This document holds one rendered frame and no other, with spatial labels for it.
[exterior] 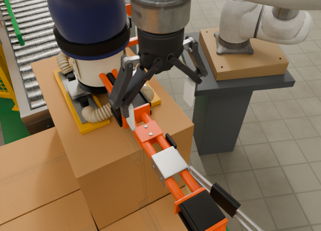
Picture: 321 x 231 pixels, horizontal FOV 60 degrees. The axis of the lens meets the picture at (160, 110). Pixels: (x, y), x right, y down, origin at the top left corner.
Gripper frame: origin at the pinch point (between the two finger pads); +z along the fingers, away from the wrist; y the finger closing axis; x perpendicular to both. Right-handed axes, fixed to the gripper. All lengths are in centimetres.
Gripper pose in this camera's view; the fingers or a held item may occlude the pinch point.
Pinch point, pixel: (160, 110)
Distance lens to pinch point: 58.1
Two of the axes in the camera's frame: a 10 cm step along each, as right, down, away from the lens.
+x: 4.7, 6.5, -6.0
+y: -8.8, 3.4, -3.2
